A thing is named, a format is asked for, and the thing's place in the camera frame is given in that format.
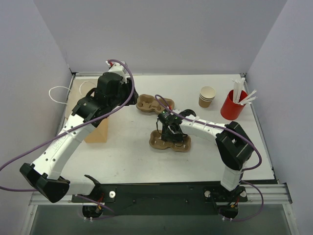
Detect pulp cup carrier tray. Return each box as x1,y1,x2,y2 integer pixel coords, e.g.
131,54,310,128
149,130,191,153

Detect brown paper takeout bag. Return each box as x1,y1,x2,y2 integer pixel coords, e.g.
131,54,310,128
48,78,110,144

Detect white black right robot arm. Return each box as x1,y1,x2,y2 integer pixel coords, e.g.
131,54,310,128
157,109,254,191

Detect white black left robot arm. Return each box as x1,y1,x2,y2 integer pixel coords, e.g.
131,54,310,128
20,59,138,203

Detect lower pulp cup carrier stack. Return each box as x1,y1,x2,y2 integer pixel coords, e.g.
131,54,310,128
136,94,175,114

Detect stacked kraft paper cups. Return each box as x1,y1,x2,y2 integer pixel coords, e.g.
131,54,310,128
199,86,216,108

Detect red cylindrical straw holder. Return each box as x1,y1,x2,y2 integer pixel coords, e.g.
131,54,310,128
220,90,245,120

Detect white wrapped straws bundle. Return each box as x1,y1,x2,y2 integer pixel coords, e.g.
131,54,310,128
232,77,257,106

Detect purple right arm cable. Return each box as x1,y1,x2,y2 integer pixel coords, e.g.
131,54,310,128
155,94,264,222

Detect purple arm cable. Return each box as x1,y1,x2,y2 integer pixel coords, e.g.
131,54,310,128
155,94,264,222
0,58,135,220

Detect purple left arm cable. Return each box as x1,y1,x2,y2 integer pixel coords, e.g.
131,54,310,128
0,58,135,220

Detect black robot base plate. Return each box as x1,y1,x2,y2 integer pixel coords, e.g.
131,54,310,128
71,181,247,215

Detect aluminium front frame rail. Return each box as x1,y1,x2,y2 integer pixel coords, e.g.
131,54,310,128
29,183,293,206

